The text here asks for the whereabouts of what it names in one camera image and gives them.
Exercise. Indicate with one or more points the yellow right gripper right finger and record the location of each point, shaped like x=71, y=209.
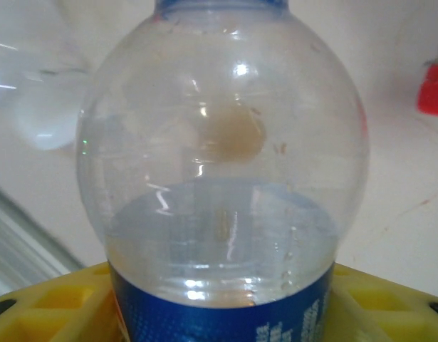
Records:
x=382, y=313

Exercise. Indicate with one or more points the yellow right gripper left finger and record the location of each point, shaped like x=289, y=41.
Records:
x=55, y=313

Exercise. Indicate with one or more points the blue label plastic bottle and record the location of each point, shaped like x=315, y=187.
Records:
x=222, y=107

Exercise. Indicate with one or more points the clear plastic bottle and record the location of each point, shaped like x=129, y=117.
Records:
x=44, y=121

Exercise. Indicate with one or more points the clear bottle with red cap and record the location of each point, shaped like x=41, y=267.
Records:
x=434, y=92

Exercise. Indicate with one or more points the aluminium frame rail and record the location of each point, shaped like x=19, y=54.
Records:
x=23, y=246

